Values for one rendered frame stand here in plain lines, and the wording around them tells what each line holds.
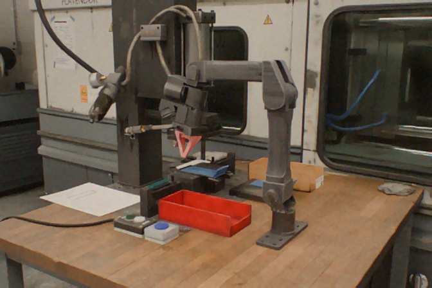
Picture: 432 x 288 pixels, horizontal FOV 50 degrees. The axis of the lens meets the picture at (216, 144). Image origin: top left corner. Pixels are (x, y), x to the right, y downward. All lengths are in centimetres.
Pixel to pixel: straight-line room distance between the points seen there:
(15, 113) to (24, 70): 299
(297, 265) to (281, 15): 123
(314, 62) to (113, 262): 118
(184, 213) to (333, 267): 45
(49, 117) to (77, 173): 43
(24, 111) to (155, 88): 317
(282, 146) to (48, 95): 232
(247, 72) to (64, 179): 223
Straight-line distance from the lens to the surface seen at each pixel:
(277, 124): 121
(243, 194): 158
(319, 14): 196
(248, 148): 219
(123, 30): 167
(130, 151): 171
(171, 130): 151
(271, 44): 211
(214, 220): 129
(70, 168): 320
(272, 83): 118
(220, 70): 128
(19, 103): 464
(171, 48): 153
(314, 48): 196
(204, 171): 157
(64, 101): 318
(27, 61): 748
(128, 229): 132
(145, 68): 161
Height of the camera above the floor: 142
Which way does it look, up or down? 12 degrees down
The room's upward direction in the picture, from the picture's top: straight up
